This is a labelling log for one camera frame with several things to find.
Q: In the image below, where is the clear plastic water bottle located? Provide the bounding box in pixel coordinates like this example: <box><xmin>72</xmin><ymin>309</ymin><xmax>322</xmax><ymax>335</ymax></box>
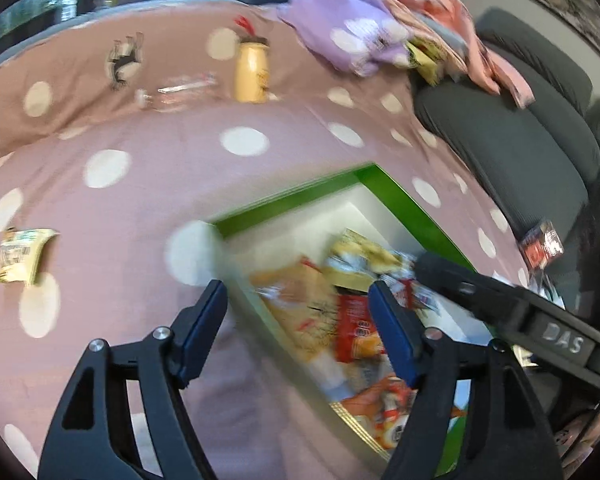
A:
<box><xmin>135</xmin><ymin>73</ymin><xmax>219</xmax><ymax>113</ymax></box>

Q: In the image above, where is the yellow drink bottle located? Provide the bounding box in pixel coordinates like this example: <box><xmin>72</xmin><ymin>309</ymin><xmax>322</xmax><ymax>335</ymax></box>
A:
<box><xmin>234</xmin><ymin>15</ymin><xmax>270</xmax><ymax>104</ymax></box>

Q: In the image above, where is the yellow snack bag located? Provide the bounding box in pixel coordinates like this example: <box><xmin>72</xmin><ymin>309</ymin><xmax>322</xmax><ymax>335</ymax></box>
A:
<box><xmin>322</xmin><ymin>229</ymin><xmax>415</xmax><ymax>294</ymax></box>

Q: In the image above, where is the red milk tea packet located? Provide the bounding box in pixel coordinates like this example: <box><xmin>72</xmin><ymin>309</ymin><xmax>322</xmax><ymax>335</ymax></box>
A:
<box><xmin>335</xmin><ymin>294</ymin><xmax>385</xmax><ymax>363</ymax></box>

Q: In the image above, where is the orange cartoon snack bag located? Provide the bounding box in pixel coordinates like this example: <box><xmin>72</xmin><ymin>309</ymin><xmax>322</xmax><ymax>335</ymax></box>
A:
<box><xmin>340</xmin><ymin>375</ymin><xmax>417</xmax><ymax>452</ymax></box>

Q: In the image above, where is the red black snack packet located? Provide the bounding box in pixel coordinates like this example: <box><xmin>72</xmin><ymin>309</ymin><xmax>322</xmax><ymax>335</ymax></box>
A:
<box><xmin>518</xmin><ymin>220</ymin><xmax>564</xmax><ymax>271</ymax></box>

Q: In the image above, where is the orange rice cracker pack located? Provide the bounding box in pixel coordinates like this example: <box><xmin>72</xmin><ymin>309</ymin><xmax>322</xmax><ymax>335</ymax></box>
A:
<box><xmin>249</xmin><ymin>256</ymin><xmax>338</xmax><ymax>362</ymax></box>

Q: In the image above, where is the polka dot bed cover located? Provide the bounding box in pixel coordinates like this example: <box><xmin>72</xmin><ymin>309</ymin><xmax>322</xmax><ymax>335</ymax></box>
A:
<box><xmin>0</xmin><ymin>99</ymin><xmax>528</xmax><ymax>474</ymax></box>

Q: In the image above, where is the small pale green snack packet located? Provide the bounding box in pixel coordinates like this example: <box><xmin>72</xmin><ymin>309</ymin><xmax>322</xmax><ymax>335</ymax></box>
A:
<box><xmin>0</xmin><ymin>228</ymin><xmax>58</xmax><ymax>286</ymax></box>

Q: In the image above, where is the white popcorn snack bag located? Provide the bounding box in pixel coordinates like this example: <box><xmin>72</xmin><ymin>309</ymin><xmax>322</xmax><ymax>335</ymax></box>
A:
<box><xmin>381</xmin><ymin>258</ymin><xmax>441</xmax><ymax>316</ymax></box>

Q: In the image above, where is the pink patterned cloth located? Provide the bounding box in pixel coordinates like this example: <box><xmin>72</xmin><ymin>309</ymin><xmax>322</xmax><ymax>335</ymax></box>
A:
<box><xmin>380</xmin><ymin>0</ymin><xmax>535</xmax><ymax>110</ymax></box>

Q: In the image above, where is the green cardboard box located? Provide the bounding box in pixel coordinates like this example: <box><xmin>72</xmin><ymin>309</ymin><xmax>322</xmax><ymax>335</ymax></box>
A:
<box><xmin>213</xmin><ymin>164</ymin><xmax>491</xmax><ymax>479</ymax></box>

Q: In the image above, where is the brown polka dot cushion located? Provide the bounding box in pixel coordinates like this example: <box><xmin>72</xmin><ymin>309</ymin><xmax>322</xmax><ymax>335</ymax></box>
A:
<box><xmin>0</xmin><ymin>0</ymin><xmax>416</xmax><ymax>157</ymax></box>

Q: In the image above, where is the grey sofa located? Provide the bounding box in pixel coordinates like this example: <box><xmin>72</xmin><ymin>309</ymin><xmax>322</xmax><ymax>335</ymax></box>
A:
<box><xmin>415</xmin><ymin>8</ymin><xmax>600</xmax><ymax>318</ymax></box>

